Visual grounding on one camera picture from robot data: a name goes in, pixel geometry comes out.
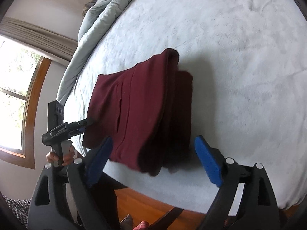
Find maroon pants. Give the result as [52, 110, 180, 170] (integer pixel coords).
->
[82, 48, 193, 176]

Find checkered sleeve forearm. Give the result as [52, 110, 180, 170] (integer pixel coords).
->
[3, 196, 31, 227]

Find person's left hand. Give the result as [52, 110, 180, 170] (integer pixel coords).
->
[46, 144, 76, 167]

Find beige curtain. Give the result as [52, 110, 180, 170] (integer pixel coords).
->
[1, 17, 78, 62]

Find grey-green quilt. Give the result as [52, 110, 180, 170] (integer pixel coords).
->
[57, 0, 132, 105]

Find wooden window frame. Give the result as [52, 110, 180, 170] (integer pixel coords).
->
[1, 57, 51, 169]

